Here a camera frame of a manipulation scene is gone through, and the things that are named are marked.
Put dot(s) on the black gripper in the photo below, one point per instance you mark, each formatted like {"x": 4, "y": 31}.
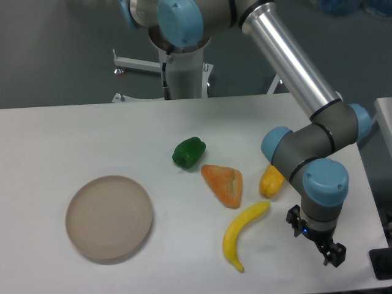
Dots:
{"x": 321, "y": 233}

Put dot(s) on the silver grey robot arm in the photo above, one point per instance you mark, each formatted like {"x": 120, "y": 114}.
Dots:
{"x": 181, "y": 29}

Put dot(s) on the yellow pepper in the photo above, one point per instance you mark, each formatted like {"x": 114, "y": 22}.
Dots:
{"x": 270, "y": 182}

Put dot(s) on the green bell pepper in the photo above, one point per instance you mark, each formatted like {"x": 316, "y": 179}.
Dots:
{"x": 188, "y": 152}

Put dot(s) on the black device at right edge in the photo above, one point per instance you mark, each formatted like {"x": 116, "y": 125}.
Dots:
{"x": 381, "y": 263}

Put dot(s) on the yellow banana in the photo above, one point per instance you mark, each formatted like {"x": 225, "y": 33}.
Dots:
{"x": 239, "y": 223}

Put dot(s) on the orange bread wedge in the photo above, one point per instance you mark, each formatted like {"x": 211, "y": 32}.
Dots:
{"x": 226, "y": 183}

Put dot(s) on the beige round plate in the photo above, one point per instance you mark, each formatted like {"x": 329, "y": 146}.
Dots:
{"x": 109, "y": 219}

